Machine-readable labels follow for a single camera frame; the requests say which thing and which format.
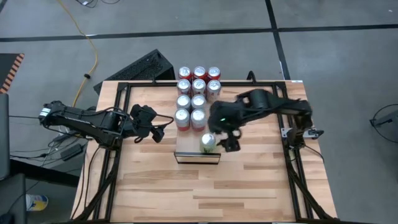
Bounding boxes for white blue yellow container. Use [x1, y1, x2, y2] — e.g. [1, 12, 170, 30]
[25, 194, 49, 212]

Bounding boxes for yellow cable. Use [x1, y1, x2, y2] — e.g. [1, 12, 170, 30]
[57, 0, 100, 108]

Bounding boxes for red raspberry Spindrift can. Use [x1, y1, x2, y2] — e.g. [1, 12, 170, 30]
[174, 108, 191, 132]

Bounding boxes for wooden shelf black frame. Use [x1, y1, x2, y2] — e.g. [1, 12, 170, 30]
[174, 86, 222, 166]

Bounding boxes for green beverage can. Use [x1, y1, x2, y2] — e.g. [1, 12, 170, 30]
[200, 132, 218, 154]

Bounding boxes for silver metal mounting plate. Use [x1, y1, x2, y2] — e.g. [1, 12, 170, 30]
[280, 126, 324, 139]

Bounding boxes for silver beverage can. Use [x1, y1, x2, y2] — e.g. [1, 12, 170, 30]
[190, 108, 207, 132]

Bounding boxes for black orange striped mat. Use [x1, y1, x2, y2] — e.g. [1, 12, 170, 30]
[0, 52, 25, 94]

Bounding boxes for black floor stand base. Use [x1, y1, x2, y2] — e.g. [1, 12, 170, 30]
[369, 103, 398, 149]

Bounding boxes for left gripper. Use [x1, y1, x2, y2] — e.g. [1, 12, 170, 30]
[129, 102, 165, 144]

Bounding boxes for silver Diet Coke can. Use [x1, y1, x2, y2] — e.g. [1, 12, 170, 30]
[206, 79, 222, 103]
[191, 78, 207, 96]
[176, 78, 192, 96]

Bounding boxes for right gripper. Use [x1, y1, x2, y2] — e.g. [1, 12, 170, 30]
[207, 101, 244, 153]

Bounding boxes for red Fanta strawberry can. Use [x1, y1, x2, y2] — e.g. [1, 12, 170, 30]
[192, 65, 207, 80]
[178, 66, 193, 81]
[206, 66, 221, 82]

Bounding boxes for black power adapter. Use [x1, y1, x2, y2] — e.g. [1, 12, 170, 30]
[60, 143, 84, 162]

